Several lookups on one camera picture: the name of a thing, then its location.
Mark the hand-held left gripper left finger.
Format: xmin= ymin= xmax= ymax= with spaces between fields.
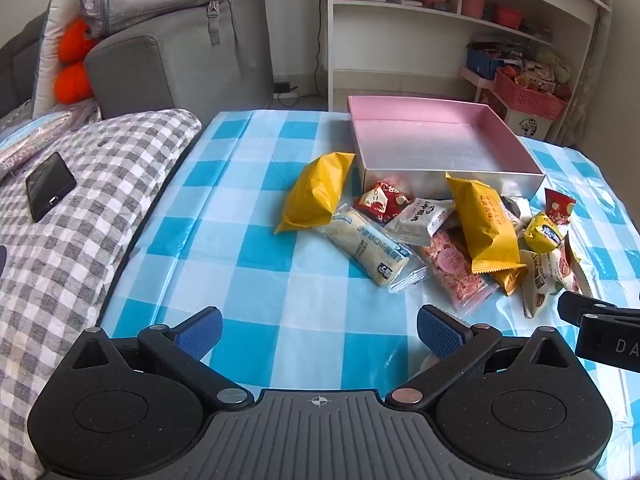
xmin=67 ymin=306 xmax=254 ymax=409

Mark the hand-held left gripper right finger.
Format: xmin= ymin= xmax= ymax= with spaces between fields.
xmin=384 ymin=304 xmax=577 ymax=409

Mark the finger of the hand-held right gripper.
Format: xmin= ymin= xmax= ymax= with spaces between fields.
xmin=556 ymin=290 xmax=640 ymax=322
xmin=574 ymin=311 xmax=640 ymax=373

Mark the white pecan snack packet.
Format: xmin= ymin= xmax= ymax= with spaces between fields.
xmin=519 ymin=249 xmax=571 ymax=319

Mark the gold foil snack packet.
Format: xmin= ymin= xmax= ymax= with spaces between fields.
xmin=487 ymin=264 xmax=529 ymax=297

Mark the yellow chips packet blue logo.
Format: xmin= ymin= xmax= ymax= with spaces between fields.
xmin=522 ymin=211 xmax=567 ymax=254

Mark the long white rice cracker packet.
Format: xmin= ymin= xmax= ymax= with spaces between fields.
xmin=319 ymin=206 xmax=427 ymax=294

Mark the yellow snack packet orange print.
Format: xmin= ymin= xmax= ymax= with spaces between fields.
xmin=444 ymin=172 xmax=529 ymax=275

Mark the large plain yellow snack packet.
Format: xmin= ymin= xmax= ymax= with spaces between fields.
xmin=273 ymin=151 xmax=356 ymax=235

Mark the pink cardboard box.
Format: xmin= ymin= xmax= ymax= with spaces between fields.
xmin=347 ymin=95 xmax=546 ymax=199

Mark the pink speckled snack packet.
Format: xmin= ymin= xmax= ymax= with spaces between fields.
xmin=416 ymin=227 xmax=501 ymax=317

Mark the blue checked tablecloth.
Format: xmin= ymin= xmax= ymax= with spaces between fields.
xmin=97 ymin=108 xmax=640 ymax=480

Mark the small red candy packet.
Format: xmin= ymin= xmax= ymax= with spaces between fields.
xmin=542 ymin=187 xmax=577 ymax=225

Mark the small white snack packet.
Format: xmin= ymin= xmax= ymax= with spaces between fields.
xmin=384 ymin=197 xmax=456 ymax=247

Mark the dark white snack packet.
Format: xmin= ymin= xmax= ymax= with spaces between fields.
xmin=499 ymin=195 xmax=534 ymax=222

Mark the grey checked pillow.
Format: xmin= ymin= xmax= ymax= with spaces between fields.
xmin=0 ymin=108 xmax=203 ymax=473

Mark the red snack packet white figure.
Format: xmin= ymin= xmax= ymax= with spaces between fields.
xmin=353 ymin=180 xmax=409 ymax=224

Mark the white patterned storage box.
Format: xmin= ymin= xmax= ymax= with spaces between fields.
xmin=475 ymin=87 xmax=554 ymax=142

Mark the black smartphone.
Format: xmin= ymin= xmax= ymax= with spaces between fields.
xmin=25 ymin=152 xmax=78 ymax=223

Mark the large red plastic basket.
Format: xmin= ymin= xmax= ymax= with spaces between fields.
xmin=494 ymin=68 xmax=569 ymax=122

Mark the beige lace curtain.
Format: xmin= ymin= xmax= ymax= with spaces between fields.
xmin=554 ymin=0 xmax=613 ymax=148

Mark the beige yarn plush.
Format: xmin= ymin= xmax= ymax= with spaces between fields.
xmin=542 ymin=49 xmax=572 ymax=82

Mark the striped colourful cloth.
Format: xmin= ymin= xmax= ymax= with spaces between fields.
xmin=0 ymin=105 xmax=104 ymax=181

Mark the blue storage box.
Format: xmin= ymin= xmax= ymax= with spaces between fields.
xmin=466 ymin=44 xmax=506 ymax=77

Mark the grey sofa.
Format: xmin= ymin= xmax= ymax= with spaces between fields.
xmin=0 ymin=0 xmax=274 ymax=122

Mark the orange plush toy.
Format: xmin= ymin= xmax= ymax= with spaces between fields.
xmin=53 ymin=17 xmax=101 ymax=102

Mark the small red basket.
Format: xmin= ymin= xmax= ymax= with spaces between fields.
xmin=494 ymin=5 xmax=524 ymax=26

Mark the white bookshelf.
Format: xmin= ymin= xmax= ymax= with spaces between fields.
xmin=324 ymin=0 xmax=614 ymax=142

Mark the white cushion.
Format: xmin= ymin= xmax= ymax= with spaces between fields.
xmin=32 ymin=0 xmax=84 ymax=117

